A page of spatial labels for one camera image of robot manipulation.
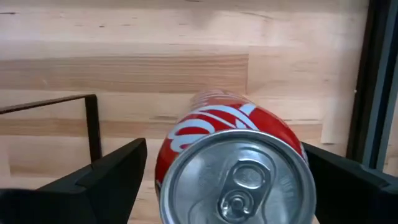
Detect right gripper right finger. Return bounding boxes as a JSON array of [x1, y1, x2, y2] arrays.
[[303, 142, 398, 224]]

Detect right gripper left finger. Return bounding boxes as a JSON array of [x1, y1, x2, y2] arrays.
[[0, 138, 148, 224]]

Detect red Coca-Cola can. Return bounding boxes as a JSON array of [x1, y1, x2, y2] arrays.
[[154, 89, 317, 224]]

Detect wooden shelf black metal legs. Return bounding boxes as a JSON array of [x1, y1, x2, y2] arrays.
[[0, 94, 103, 163]]

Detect black aluminium table frame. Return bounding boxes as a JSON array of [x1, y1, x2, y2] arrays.
[[345, 0, 398, 171]]

